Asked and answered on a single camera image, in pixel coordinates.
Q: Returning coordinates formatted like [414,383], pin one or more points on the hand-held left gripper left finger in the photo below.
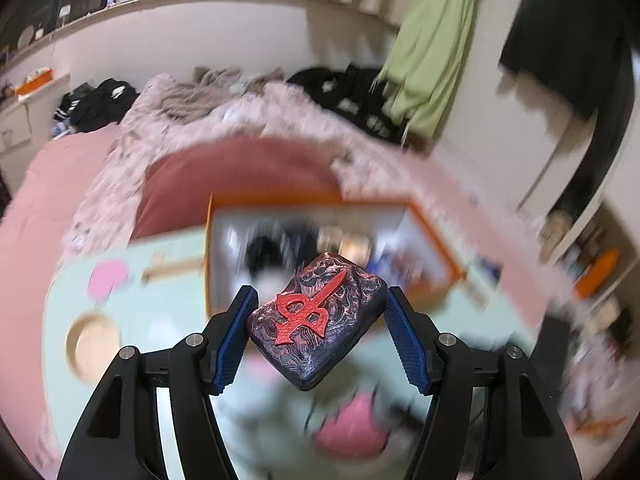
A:
[232,342]

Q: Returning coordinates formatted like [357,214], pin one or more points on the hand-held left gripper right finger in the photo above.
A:
[406,342]

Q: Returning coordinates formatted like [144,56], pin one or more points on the orange cardboard box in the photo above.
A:
[225,280]

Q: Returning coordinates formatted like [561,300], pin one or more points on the dark marbled box red emblem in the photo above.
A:
[320,345]

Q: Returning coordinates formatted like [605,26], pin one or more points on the mint green cartoon desktop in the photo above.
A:
[165,305]

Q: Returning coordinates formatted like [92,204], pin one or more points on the dark red pillow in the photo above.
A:
[240,170]

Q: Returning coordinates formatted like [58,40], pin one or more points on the orange bottle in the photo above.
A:
[597,272]

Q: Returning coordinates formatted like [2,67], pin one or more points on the white shelf unit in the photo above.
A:
[615,225]

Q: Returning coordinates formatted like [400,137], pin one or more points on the grey-brown knit garment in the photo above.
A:
[215,82]

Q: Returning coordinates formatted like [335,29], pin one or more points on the black white-striped clothes pile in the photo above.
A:
[100,105]

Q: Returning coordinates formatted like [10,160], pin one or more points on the light green hanging garment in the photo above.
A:
[430,50]

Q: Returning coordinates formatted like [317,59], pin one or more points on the white drawer cabinet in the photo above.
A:
[25,120]

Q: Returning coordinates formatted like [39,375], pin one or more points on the black hanging garment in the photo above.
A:
[560,60]

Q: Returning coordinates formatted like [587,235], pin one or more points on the small orange box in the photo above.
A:
[34,83]

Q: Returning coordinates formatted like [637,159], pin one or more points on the small round white mirror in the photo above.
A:
[27,36]

